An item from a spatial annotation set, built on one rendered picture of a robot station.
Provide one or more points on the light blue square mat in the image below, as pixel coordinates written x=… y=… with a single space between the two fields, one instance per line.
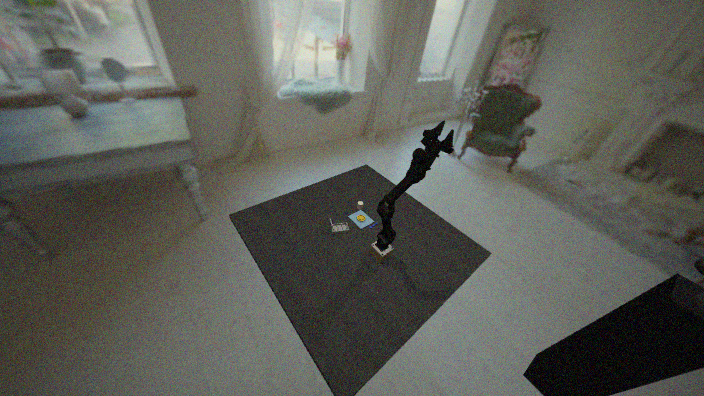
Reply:
x=361 y=224

